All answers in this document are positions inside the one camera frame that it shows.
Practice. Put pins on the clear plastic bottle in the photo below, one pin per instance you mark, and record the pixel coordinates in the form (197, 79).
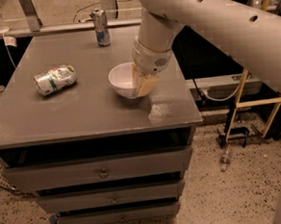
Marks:
(225, 159)

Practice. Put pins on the upright silver blue can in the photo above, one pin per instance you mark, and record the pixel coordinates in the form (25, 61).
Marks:
(99, 20)

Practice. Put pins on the grey drawer cabinet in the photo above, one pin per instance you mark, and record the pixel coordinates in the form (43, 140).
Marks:
(89, 119)

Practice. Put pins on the metal railing bar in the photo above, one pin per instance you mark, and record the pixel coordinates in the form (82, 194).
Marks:
(74, 27)

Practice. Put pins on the grey drawer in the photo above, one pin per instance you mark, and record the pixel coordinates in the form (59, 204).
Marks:
(98, 170)
(111, 196)
(124, 214)

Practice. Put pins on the bottom grey drawer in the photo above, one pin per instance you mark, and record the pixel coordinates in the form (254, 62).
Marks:
(124, 214)

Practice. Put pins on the top grey drawer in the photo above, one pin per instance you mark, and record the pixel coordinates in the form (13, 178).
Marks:
(98, 170)

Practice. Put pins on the white ceramic bowl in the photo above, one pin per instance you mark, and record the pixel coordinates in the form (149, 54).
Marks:
(121, 81)

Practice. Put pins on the crushed green 7up can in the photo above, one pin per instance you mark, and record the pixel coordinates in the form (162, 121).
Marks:
(55, 79)

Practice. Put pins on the yellow wooden frame stand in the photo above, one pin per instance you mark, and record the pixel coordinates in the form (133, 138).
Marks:
(238, 104)

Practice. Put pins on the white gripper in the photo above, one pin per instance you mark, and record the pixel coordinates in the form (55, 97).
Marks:
(147, 60)

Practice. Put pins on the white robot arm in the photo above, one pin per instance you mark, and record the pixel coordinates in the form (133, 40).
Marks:
(250, 36)

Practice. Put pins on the middle grey drawer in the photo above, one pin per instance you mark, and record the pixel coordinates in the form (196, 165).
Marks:
(111, 196)

